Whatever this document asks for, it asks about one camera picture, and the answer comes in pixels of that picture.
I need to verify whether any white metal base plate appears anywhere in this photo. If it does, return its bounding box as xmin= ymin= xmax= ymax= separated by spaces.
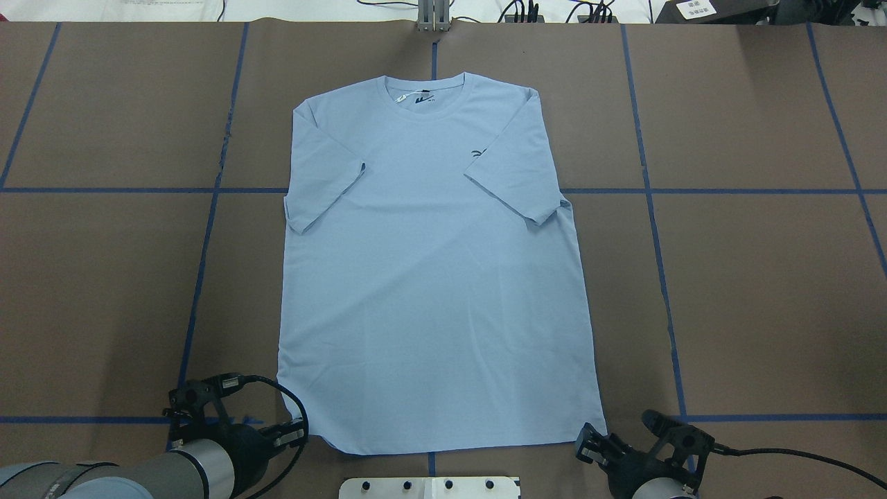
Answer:
xmin=338 ymin=476 xmax=522 ymax=498

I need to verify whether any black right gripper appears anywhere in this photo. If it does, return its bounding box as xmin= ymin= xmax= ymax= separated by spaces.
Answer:
xmin=574 ymin=422 xmax=677 ymax=498

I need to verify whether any black camera cable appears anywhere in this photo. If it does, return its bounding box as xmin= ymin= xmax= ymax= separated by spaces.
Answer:
xmin=236 ymin=375 xmax=310 ymax=499
xmin=712 ymin=444 xmax=887 ymax=490

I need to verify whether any black left camera cable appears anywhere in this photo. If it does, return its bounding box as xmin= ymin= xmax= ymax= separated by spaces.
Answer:
xmin=236 ymin=375 xmax=310 ymax=499

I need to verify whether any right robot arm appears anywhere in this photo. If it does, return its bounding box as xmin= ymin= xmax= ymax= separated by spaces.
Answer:
xmin=574 ymin=423 xmax=701 ymax=498

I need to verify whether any light blue t-shirt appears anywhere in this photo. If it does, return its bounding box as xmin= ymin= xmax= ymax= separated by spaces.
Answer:
xmin=276 ymin=73 xmax=607 ymax=455

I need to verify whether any black cable bundle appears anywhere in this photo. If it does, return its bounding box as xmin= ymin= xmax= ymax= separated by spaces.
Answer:
xmin=499 ymin=0 xmax=617 ymax=24

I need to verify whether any black right camera cable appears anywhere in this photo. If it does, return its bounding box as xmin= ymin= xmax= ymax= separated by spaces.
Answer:
xmin=712 ymin=444 xmax=887 ymax=490

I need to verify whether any grey aluminium frame post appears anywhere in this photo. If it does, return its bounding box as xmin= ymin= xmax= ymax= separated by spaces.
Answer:
xmin=415 ymin=0 xmax=452 ymax=33

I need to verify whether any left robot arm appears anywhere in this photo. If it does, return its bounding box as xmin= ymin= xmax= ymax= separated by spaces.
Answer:
xmin=2 ymin=414 xmax=308 ymax=498

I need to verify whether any black box with white label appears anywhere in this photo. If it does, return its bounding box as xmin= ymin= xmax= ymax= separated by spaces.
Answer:
xmin=653 ymin=1 xmax=780 ymax=25

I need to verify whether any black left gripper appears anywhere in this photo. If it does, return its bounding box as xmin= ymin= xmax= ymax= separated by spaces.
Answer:
xmin=208 ymin=419 xmax=308 ymax=496

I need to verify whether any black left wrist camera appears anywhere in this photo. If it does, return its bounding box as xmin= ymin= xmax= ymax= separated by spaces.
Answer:
xmin=162 ymin=373 xmax=246 ymax=448

